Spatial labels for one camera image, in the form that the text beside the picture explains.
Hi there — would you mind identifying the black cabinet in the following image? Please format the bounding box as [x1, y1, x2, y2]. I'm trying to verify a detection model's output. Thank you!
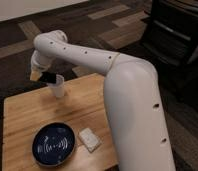
[141, 0, 198, 66]

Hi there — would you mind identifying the white ceramic cup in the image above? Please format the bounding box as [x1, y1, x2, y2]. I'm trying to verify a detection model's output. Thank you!
[47, 74, 64, 98]

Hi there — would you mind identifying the black eraser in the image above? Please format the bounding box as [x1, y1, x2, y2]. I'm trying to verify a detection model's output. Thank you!
[39, 72, 56, 84]

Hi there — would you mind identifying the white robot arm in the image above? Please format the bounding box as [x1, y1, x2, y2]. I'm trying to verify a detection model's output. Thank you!
[30, 30, 176, 171]

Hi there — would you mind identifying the white rectangular sponge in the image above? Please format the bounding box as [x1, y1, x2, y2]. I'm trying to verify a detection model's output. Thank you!
[79, 128, 101, 153]

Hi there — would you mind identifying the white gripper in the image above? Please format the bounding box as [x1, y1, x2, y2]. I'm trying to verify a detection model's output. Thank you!
[30, 50, 54, 81]

